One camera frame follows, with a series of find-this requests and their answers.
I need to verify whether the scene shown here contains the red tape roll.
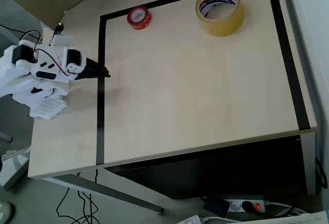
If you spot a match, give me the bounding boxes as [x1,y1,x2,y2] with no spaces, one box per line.
[126,5,152,31]

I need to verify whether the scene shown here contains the yellow packing tape roll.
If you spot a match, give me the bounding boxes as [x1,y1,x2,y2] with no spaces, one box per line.
[195,0,246,38]

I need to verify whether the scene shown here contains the black module with green LED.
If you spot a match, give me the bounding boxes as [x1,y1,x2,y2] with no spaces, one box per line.
[52,22,65,36]

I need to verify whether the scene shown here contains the grey metal bar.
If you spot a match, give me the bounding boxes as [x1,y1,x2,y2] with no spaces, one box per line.
[0,130,13,143]

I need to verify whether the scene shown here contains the grey slanted table leg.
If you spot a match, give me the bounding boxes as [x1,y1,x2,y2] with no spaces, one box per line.
[42,169,163,215]

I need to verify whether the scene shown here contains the white grey sneaker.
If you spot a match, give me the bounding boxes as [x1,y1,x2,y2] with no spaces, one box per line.
[0,146,32,192]

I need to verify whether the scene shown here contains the white shoe toe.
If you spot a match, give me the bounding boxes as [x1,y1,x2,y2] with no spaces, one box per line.
[0,201,15,224]

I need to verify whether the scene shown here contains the black power adapter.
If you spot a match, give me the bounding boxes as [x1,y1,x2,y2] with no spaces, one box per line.
[203,195,230,218]

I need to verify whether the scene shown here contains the black round plug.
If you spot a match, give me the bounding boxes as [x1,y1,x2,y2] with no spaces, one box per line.
[241,200,255,213]

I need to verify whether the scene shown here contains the grey upright table leg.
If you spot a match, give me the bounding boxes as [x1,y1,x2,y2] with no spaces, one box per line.
[299,133,317,197]

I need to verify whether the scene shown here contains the white printed paper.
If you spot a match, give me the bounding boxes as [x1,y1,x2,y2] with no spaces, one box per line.
[226,210,329,224]

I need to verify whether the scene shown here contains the red servo wire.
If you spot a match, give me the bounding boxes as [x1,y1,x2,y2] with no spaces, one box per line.
[20,30,43,46]
[32,49,71,77]

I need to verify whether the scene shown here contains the white rectangular mount block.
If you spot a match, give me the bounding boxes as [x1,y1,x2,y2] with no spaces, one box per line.
[49,34,76,48]

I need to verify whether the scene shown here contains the white grid base plate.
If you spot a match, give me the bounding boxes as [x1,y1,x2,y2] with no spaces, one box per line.
[29,97,68,120]

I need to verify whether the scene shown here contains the thin black cable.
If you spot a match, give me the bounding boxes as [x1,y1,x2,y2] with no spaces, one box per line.
[0,24,29,34]

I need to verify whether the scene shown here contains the black floor cable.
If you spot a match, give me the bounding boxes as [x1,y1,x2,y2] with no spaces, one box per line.
[76,169,100,224]
[56,186,89,224]

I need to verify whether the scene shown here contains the white switch box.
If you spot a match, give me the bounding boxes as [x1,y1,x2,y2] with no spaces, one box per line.
[175,214,204,224]

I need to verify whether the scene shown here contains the white power strip red switch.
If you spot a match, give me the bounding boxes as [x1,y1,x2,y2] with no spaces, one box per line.
[220,195,266,215]

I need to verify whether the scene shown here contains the white power cable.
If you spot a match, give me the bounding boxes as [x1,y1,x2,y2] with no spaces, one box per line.
[264,200,310,217]

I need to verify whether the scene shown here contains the black looped cable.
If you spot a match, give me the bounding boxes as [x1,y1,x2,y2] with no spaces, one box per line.
[314,155,328,190]

